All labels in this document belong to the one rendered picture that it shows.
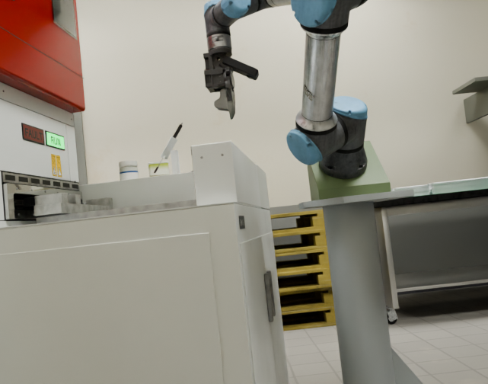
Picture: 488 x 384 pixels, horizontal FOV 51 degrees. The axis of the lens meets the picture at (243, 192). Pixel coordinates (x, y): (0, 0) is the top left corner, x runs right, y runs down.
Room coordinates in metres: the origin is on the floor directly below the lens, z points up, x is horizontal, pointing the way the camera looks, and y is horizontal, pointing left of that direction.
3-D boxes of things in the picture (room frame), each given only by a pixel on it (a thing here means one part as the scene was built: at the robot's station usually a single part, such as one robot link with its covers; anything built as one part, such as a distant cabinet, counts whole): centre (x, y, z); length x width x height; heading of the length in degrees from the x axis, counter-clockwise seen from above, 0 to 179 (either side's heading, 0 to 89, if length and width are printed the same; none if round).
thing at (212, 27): (1.53, 0.02, 1.41); 0.09 x 0.08 x 0.11; 28
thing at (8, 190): (1.53, 0.59, 0.89); 0.44 x 0.02 x 0.10; 173
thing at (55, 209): (1.56, 0.51, 0.87); 0.36 x 0.08 x 0.03; 173
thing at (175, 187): (1.89, 0.24, 0.89); 0.62 x 0.35 x 0.14; 83
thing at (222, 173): (1.41, 0.03, 0.89); 0.55 x 0.09 x 0.14; 173
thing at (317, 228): (3.97, -0.04, 0.41); 1.15 x 0.79 x 0.82; 92
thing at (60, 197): (1.40, 0.53, 0.89); 0.08 x 0.03 x 0.03; 83
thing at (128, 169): (1.97, 0.44, 1.01); 0.07 x 0.07 x 0.10
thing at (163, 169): (1.89, 0.31, 1.00); 0.07 x 0.07 x 0.07; 12
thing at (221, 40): (1.53, 0.03, 1.33); 0.08 x 0.08 x 0.05
